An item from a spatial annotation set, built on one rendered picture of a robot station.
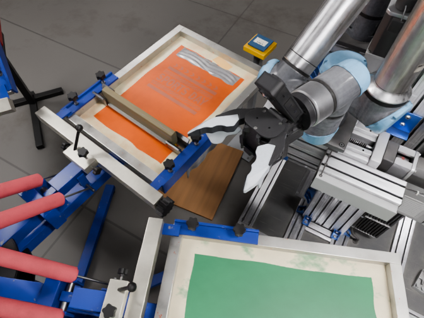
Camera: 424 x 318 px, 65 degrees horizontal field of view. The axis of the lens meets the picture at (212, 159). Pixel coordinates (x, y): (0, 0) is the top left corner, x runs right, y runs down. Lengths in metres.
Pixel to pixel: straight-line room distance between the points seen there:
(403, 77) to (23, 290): 1.23
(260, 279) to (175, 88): 0.94
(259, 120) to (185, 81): 1.11
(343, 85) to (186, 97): 1.03
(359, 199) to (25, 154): 2.39
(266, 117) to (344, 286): 0.82
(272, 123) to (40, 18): 3.66
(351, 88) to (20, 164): 2.52
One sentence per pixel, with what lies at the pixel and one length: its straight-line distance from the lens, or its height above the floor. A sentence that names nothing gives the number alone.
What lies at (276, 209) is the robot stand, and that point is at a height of 0.21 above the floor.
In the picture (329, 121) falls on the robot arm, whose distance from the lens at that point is 0.71.
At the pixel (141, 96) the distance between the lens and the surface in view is 1.61.
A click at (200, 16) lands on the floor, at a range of 3.70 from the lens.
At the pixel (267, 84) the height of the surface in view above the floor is 1.77.
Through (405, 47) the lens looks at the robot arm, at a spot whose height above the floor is 1.64.
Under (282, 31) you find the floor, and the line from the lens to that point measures 3.58.
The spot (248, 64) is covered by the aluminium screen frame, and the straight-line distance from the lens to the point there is 1.69.
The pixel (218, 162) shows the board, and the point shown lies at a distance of 2.46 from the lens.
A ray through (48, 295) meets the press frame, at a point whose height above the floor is 1.05.
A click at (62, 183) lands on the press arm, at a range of 1.34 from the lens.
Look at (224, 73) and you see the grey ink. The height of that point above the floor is 0.96.
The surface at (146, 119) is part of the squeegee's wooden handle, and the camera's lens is 1.39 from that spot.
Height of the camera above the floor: 2.12
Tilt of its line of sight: 58 degrees down
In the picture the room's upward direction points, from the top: straight up
